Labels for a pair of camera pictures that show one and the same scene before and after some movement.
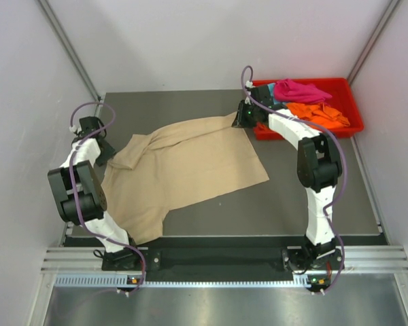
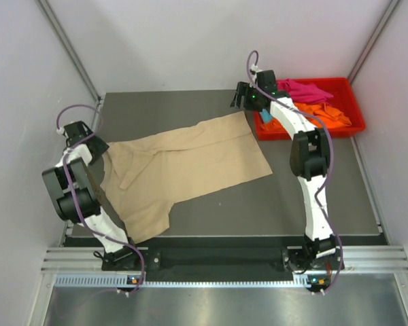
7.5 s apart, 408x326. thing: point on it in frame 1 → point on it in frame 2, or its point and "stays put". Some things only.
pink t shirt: (288, 91) stays put
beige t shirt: (153, 172) stays put
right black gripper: (239, 121) → (242, 91)
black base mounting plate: (229, 256) stays put
